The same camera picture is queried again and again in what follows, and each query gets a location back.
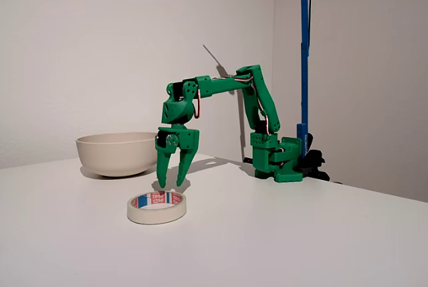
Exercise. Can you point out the cream masking tape roll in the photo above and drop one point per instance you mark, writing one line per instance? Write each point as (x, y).
(154, 216)

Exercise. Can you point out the green 3D-printed robot arm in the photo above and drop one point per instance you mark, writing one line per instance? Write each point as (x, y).
(217, 86)

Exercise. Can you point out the beige round bowl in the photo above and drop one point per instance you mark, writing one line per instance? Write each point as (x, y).
(107, 156)

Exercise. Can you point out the small black clamp foot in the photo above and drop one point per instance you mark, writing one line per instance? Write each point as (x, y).
(249, 159)

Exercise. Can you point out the large black table clamp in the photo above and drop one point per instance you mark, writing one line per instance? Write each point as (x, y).
(316, 163)

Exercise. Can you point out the blue vertical clamp bar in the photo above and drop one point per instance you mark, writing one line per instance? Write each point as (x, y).
(304, 66)

